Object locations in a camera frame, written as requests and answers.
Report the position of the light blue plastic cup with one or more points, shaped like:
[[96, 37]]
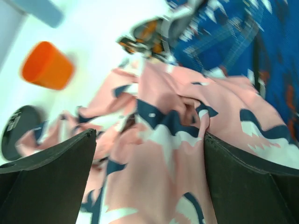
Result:
[[44, 10]]

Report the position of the blue white red patterned cloth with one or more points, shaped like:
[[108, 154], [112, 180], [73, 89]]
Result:
[[258, 39]]

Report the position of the black round disc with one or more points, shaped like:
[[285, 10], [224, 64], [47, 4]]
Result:
[[22, 124]]

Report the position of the black orange patterned cloth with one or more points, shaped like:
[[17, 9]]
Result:
[[145, 38]]

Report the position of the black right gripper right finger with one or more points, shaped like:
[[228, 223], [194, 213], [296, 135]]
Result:
[[246, 189]]

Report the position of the pink navy patterned cloth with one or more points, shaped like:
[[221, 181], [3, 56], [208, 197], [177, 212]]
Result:
[[150, 120]]

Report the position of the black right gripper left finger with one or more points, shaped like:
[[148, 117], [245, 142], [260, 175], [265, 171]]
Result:
[[47, 187]]

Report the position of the orange plastic bowl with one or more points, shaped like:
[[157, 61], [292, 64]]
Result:
[[47, 66]]

